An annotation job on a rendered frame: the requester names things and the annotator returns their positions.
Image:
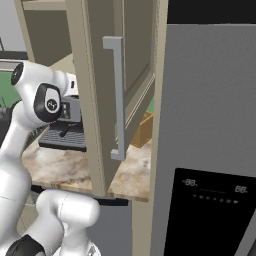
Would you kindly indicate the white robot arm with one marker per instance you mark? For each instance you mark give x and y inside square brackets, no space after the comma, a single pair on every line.
[20,166]

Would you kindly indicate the beige cabinet door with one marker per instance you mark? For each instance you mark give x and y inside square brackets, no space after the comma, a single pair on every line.
[100,100]

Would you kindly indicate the grey base cabinet front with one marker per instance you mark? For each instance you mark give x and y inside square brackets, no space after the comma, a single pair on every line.
[113,230]

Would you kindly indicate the wooden box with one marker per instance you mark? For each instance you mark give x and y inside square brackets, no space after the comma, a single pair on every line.
[144,130]

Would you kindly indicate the grey espresso machine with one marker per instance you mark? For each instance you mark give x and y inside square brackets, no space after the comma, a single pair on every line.
[66,130]

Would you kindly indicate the grey fridge with black panel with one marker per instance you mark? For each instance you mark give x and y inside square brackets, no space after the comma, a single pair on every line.
[206,116]

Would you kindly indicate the beige wall cabinet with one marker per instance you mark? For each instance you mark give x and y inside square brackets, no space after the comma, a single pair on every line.
[43,30]

